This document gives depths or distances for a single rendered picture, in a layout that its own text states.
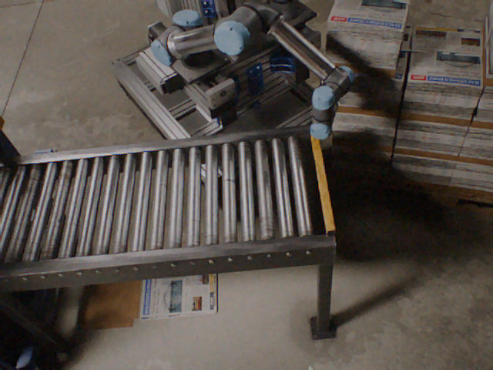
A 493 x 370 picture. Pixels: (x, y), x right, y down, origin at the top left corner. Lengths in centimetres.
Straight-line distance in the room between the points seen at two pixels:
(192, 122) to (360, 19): 126
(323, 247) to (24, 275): 102
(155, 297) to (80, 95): 169
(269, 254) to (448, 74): 105
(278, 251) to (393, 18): 98
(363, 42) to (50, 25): 301
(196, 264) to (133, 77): 182
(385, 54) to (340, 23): 21
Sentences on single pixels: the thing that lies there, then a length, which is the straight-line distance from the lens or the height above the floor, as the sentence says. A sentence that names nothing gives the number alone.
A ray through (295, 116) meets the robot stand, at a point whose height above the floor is 23.
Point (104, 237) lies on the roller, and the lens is 180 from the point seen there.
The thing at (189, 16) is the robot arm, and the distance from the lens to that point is 215.
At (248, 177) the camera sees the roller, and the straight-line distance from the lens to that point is 181.
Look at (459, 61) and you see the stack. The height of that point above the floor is 83.
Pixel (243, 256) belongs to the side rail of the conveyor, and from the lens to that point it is 164.
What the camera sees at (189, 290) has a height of 1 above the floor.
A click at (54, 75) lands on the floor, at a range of 392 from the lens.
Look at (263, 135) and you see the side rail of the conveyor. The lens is 193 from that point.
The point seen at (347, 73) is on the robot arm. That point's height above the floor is 100.
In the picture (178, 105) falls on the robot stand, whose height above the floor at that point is 23.
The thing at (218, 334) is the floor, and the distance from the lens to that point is 240.
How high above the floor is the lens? 223
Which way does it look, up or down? 53 degrees down
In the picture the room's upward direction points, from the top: 11 degrees counter-clockwise
